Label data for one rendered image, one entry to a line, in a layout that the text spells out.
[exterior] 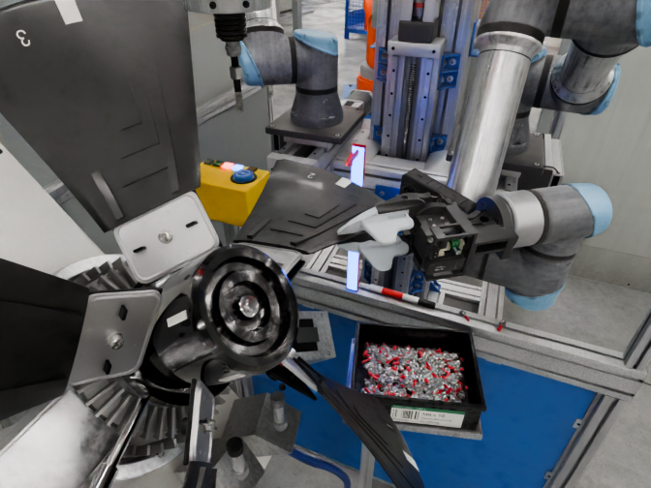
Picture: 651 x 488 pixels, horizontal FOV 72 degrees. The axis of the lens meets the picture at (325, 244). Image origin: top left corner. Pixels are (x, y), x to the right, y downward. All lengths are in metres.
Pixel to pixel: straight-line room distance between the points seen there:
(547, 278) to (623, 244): 1.85
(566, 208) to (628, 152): 1.69
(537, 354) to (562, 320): 1.41
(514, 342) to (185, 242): 0.68
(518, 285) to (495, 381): 0.39
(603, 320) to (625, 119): 0.89
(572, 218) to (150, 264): 0.51
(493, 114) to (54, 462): 0.66
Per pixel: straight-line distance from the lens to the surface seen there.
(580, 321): 2.41
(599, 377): 1.00
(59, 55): 0.53
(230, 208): 0.94
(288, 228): 0.56
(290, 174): 0.70
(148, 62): 0.52
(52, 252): 0.67
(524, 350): 0.96
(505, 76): 0.73
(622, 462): 1.99
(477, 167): 0.71
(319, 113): 1.27
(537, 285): 0.71
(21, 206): 0.68
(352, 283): 0.95
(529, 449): 1.23
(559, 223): 0.65
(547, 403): 1.09
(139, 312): 0.41
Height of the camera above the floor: 1.50
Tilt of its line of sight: 36 degrees down
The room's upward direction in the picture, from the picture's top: straight up
